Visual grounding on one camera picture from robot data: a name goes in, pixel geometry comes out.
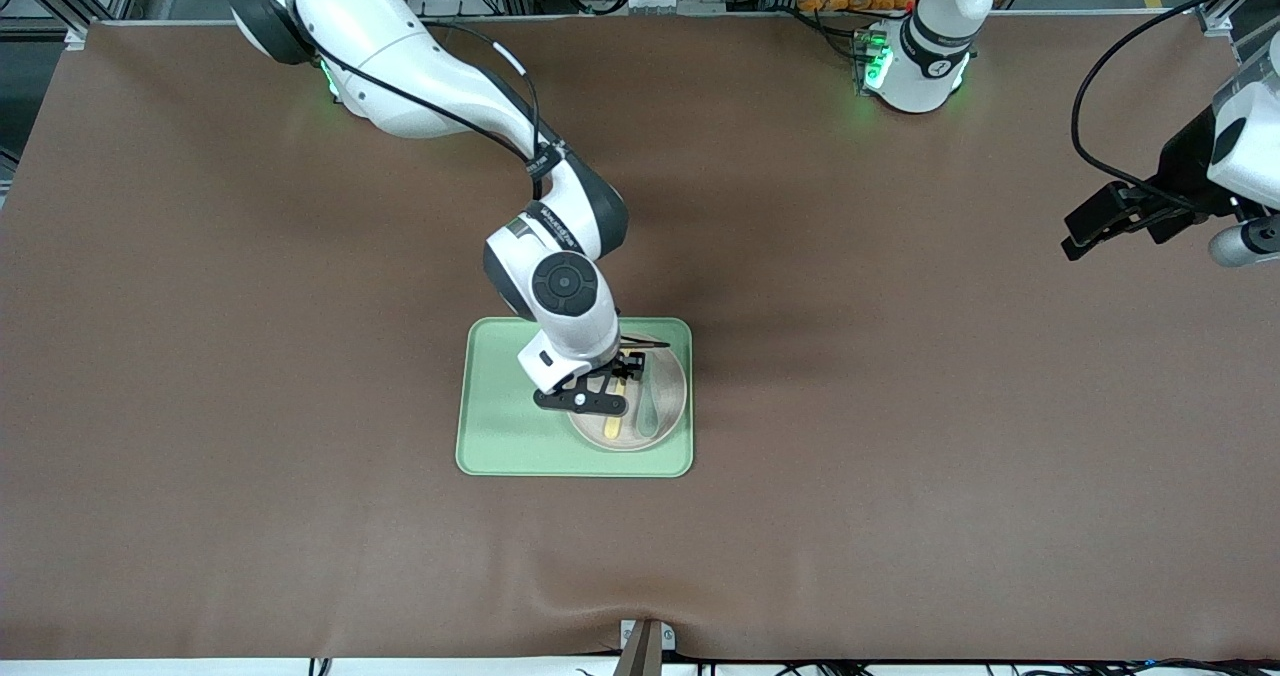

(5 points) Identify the sage green plastic spoon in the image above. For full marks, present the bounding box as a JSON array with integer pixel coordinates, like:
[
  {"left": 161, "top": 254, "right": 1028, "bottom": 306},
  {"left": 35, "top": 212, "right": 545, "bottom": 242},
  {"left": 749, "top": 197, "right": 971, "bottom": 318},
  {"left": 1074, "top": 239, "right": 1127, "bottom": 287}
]
[{"left": 636, "top": 351, "right": 663, "bottom": 436}]

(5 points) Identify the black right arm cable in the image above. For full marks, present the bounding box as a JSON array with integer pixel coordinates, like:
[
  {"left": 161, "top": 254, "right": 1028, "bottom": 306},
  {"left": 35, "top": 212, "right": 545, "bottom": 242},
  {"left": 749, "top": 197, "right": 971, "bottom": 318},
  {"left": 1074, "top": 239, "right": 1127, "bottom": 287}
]
[{"left": 290, "top": 0, "right": 671, "bottom": 349}]

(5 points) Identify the brown strap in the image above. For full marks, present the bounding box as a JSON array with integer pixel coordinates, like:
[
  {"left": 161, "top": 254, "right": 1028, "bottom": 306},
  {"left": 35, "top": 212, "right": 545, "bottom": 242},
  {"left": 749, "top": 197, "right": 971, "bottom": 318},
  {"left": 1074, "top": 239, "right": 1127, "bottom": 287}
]
[{"left": 612, "top": 621, "right": 666, "bottom": 676}]

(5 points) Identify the grey metal table bracket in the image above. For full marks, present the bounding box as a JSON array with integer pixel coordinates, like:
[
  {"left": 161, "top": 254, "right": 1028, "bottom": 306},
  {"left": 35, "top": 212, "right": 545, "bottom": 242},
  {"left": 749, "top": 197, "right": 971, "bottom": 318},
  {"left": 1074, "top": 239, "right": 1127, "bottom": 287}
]
[{"left": 620, "top": 619, "right": 676, "bottom": 652}]

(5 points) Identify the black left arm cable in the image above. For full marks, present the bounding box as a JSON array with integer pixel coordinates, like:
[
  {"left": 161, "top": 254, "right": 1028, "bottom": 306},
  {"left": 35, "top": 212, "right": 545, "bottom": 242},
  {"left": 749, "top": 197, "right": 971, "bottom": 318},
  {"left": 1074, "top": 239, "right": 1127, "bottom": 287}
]
[{"left": 1072, "top": 0, "right": 1280, "bottom": 207}]

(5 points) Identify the beige round plate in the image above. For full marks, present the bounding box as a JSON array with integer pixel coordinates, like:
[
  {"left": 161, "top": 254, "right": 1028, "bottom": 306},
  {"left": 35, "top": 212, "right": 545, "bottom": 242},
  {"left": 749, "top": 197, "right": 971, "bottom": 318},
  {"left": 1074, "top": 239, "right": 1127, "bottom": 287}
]
[{"left": 563, "top": 332, "right": 689, "bottom": 453}]

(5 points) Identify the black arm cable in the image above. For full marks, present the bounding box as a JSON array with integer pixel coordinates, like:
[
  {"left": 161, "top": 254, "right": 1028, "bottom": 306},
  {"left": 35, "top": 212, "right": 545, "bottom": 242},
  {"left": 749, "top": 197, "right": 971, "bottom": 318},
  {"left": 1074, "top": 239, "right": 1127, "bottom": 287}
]
[
  {"left": 290, "top": 0, "right": 671, "bottom": 349},
  {"left": 1072, "top": 0, "right": 1280, "bottom": 207}
]

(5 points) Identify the light green rectangular tray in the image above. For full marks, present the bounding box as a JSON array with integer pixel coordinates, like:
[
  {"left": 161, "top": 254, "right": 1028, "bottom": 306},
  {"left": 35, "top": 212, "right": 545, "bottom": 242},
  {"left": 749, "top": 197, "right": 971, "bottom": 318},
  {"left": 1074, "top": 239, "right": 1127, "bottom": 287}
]
[{"left": 455, "top": 317, "right": 694, "bottom": 478}]

